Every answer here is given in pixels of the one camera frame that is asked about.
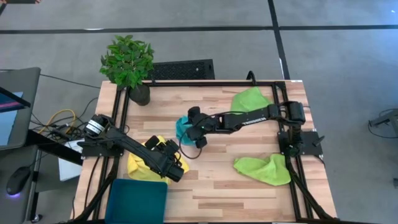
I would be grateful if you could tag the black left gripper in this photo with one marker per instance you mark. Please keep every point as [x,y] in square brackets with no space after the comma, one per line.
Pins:
[172,169]

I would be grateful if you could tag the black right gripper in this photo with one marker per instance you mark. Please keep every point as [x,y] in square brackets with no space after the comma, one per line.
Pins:
[205,124]

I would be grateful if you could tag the teal microfiber towel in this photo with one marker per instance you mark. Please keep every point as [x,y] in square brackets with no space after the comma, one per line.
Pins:
[182,130]

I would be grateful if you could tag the yellow microfiber towel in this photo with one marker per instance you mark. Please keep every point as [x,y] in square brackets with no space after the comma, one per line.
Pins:
[140,171]

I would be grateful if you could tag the green microfiber towel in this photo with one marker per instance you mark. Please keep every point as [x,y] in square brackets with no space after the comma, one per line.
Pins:
[248,99]
[264,169]

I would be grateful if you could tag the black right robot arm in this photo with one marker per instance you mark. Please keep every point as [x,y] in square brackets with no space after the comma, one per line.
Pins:
[248,119]

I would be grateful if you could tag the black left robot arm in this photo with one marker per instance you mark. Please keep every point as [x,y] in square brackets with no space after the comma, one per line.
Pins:
[124,143]

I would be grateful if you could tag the teal plastic bin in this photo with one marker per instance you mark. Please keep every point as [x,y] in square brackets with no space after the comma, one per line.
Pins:
[136,202]

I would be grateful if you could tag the black perforated panel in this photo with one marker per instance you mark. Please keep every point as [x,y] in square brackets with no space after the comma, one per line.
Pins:
[183,70]

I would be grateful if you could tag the black plant pot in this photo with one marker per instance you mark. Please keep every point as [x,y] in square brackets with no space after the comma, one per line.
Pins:
[140,96]

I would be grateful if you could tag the green leafy plant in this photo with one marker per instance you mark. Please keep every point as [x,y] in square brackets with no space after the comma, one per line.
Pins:
[127,62]

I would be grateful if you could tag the white box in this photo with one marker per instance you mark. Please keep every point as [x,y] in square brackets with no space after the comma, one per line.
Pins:
[70,169]

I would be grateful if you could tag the black desk leg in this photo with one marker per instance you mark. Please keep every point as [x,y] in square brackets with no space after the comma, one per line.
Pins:
[53,147]

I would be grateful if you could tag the black computer mouse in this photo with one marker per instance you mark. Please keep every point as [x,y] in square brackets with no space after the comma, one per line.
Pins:
[18,180]

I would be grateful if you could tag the laptop screen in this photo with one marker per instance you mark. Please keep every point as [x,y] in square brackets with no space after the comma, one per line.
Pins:
[28,109]

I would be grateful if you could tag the grey desk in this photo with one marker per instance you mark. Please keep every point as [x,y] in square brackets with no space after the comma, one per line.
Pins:
[12,211]

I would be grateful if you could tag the grey floor stand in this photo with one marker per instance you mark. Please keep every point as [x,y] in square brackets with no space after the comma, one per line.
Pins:
[388,119]

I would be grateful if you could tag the black aluminium table frame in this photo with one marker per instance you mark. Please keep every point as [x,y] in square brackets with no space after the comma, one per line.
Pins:
[202,83]

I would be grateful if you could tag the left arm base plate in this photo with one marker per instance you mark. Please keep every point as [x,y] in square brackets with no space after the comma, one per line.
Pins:
[90,152]

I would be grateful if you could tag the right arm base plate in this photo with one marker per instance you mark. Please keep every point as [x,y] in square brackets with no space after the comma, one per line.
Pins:
[311,140]

